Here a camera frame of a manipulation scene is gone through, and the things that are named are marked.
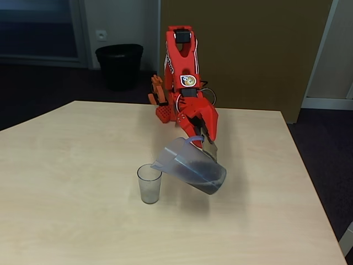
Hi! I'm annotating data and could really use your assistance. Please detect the grey framed window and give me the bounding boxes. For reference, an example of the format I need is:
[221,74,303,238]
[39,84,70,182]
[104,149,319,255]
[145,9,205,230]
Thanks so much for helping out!
[0,0,93,69]

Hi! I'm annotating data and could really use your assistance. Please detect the clear plastic cup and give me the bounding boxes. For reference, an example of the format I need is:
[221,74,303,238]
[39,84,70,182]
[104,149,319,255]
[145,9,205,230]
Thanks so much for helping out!
[137,163,163,205]

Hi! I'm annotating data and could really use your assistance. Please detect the translucent plastic measuring pitcher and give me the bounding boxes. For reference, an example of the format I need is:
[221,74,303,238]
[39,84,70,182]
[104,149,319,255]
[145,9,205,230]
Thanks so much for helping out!
[150,134,227,196]

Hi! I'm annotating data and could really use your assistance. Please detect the orange table clamp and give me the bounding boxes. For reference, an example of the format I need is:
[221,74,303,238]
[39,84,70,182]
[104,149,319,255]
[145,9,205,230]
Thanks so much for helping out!
[147,74,169,107]

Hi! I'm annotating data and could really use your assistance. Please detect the black waste bin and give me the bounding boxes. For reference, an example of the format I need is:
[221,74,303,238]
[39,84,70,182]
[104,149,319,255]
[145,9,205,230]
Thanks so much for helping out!
[95,44,144,92]

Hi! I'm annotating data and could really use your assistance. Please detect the grey metal furniture leg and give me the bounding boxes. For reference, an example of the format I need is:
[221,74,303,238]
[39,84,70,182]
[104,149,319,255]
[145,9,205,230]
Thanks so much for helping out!
[338,220,353,259]

